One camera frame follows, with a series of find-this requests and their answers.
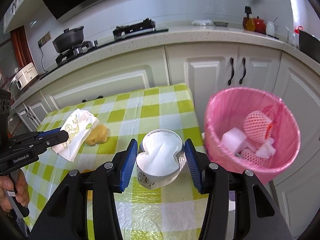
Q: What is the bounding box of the crushed white paper cup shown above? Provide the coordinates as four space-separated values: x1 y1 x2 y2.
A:
136 129 187 190

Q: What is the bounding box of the white floral paper carton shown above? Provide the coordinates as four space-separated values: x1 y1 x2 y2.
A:
51 108 100 162

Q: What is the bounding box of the pink foam fruit net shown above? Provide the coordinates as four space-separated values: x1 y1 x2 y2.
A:
243 111 273 143

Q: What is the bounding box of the white foam block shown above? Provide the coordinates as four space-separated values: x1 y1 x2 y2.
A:
221 127 254 154

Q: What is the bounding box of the white paper towel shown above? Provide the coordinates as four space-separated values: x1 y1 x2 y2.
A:
255 138 276 159

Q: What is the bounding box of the pink bag lined trash bin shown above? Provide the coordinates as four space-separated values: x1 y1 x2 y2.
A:
204 87 300 184

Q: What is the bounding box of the yellow sponge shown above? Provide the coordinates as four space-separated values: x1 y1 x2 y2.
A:
85 124 108 146

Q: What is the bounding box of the small pink foam net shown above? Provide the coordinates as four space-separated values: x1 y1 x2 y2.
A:
240 148 264 166

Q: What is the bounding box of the green checkered tablecloth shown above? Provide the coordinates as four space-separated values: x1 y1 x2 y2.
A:
22 83 208 239

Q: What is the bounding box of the white rice cooker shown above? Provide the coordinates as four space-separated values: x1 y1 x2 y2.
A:
15 62 39 90

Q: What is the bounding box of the white cabinet door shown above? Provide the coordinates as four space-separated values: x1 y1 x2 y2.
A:
41 46 170 110

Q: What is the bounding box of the black cooking pot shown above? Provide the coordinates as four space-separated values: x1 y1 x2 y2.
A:
53 26 84 54

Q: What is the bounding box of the black gas stove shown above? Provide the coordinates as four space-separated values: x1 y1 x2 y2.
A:
55 18 169 66

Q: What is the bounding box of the metal dish on counter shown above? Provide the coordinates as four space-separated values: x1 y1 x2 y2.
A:
214 21 229 27

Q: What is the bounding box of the amber oil bottle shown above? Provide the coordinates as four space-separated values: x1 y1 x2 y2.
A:
242 6 255 31

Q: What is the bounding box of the red lidded pot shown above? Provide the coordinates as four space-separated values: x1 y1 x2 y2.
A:
253 16 266 34

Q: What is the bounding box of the white ceramic jar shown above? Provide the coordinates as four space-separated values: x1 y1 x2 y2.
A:
266 21 276 37

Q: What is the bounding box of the dark grey large pot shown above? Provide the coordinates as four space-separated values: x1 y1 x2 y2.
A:
299 30 320 63

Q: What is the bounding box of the black cabinet handle left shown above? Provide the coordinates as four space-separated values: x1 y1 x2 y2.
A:
227 57 235 86

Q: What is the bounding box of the black cabinet handle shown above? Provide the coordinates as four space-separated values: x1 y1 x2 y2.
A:
227 57 235 86
238 56 247 85

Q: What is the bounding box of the black cabinet handle right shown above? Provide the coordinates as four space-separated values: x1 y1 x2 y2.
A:
238 56 247 85

